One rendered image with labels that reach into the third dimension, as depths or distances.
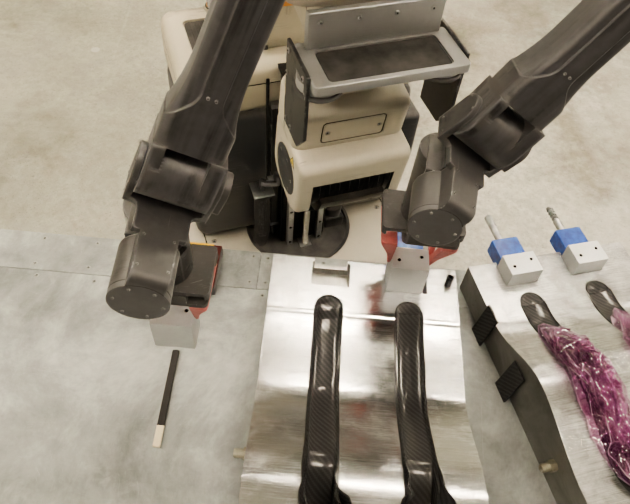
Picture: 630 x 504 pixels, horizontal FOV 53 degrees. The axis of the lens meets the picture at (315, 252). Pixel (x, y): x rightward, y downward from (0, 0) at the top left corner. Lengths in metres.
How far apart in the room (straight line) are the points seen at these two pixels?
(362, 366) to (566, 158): 1.86
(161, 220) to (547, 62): 0.39
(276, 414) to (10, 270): 0.50
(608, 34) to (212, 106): 0.36
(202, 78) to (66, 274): 0.58
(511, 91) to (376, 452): 0.41
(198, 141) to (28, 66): 2.32
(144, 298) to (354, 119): 0.66
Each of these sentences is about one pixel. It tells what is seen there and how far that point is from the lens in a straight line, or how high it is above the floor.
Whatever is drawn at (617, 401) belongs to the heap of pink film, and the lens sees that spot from 0.88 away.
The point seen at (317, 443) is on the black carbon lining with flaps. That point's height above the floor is 0.91.
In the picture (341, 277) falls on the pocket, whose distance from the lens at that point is 0.92.
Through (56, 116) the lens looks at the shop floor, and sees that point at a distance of 2.57.
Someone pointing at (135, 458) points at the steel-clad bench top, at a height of 0.80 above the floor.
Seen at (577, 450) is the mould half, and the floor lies 0.88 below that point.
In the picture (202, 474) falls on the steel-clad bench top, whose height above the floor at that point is 0.80.
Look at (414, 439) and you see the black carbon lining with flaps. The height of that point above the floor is 0.90.
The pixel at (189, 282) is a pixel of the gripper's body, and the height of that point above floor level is 1.04.
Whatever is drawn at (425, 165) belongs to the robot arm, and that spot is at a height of 1.12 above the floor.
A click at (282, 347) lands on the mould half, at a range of 0.82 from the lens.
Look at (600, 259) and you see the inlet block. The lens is 1.03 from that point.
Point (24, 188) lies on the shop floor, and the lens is 2.33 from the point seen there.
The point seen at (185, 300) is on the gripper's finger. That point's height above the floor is 1.03.
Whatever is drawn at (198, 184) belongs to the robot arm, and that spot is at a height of 1.20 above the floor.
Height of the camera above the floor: 1.61
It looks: 52 degrees down
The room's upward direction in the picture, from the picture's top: 6 degrees clockwise
